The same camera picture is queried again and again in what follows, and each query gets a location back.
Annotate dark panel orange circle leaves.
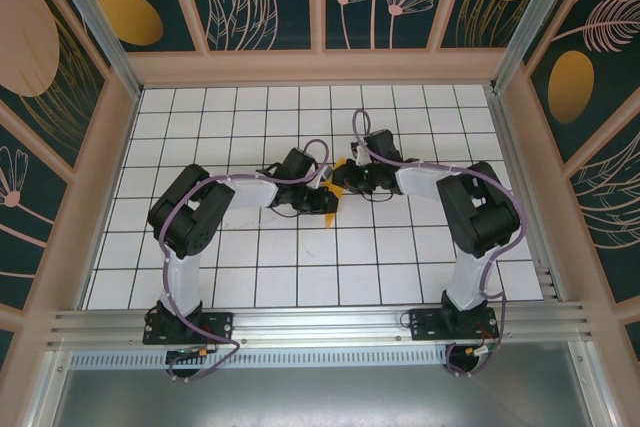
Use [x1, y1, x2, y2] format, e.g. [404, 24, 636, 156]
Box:
[175, 0, 321, 53]

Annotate grey metal sheet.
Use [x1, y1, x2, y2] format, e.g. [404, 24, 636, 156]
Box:
[49, 366, 596, 427]

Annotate dark panel large pink oval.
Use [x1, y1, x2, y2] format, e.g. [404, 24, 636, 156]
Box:
[0, 0, 112, 176]

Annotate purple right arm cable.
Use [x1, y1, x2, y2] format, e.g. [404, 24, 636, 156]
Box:
[351, 108, 530, 379]

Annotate yellow square paper sheet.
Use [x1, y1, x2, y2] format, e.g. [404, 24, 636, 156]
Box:
[323, 157, 350, 232]

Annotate aluminium side rail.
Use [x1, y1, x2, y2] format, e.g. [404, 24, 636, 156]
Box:
[487, 86, 566, 303]

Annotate aluminium corner post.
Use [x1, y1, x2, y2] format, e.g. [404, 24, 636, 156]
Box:
[42, 0, 144, 98]
[492, 0, 596, 94]

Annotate dark panel single pink flower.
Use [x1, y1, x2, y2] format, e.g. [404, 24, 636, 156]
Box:
[0, 109, 71, 316]

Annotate dark panel orange oval feathers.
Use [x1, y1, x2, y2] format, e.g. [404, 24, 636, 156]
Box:
[522, 0, 640, 166]

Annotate dark panel with pink flowers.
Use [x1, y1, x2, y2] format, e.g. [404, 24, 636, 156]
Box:
[322, 0, 464, 53]

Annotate slotted grey cable duct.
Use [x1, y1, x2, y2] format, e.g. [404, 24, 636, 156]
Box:
[69, 349, 451, 368]

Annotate dark panel pink feather lines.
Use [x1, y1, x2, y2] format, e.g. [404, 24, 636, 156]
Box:
[567, 129, 640, 306]

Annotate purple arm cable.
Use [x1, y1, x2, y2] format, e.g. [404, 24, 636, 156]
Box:
[351, 108, 530, 379]
[158, 139, 332, 383]

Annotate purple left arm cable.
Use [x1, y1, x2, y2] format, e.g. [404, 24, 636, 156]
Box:
[158, 139, 332, 383]

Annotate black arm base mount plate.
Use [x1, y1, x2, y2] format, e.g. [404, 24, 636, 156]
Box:
[407, 307, 499, 342]
[142, 310, 236, 347]

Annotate long aluminium mounting rail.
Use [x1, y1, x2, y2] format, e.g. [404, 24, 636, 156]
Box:
[47, 301, 594, 348]

